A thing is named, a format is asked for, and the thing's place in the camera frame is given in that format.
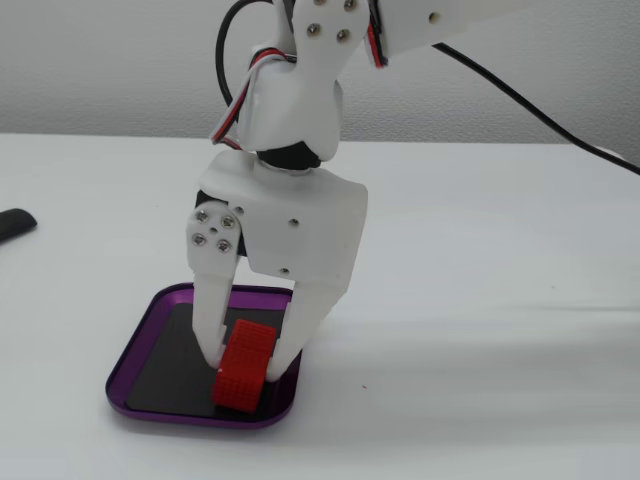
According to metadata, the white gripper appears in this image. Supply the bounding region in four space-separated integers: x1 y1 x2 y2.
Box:
185 151 369 383

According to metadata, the red textured block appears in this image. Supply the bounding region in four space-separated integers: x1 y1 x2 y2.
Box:
212 319 278 413

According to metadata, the purple metal tray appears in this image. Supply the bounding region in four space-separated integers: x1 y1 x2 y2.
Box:
104 282 306 430

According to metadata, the black foam-covered object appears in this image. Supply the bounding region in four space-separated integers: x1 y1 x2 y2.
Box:
0 208 39 245

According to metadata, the red white servo wire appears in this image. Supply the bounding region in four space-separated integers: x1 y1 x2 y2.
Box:
209 46 299 147
366 0 392 70

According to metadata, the black cable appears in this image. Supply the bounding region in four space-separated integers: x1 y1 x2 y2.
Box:
215 0 640 176

